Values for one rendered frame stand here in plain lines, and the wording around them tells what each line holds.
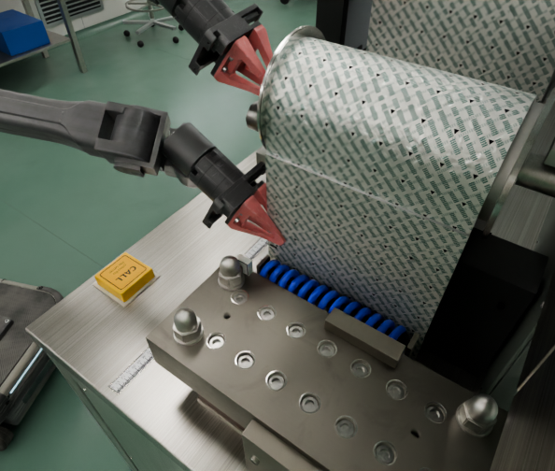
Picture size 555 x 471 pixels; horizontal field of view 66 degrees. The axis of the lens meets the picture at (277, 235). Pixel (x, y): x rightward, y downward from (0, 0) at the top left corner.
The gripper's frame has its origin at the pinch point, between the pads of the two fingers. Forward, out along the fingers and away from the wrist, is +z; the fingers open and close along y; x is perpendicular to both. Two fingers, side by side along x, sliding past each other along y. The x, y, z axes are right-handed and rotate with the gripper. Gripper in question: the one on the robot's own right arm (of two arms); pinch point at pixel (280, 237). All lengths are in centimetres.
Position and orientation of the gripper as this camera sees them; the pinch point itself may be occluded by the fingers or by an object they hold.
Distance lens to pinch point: 58.3
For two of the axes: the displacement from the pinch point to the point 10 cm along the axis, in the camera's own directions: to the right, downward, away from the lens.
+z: 7.2, 6.9, -0.1
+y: -5.7, 5.9, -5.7
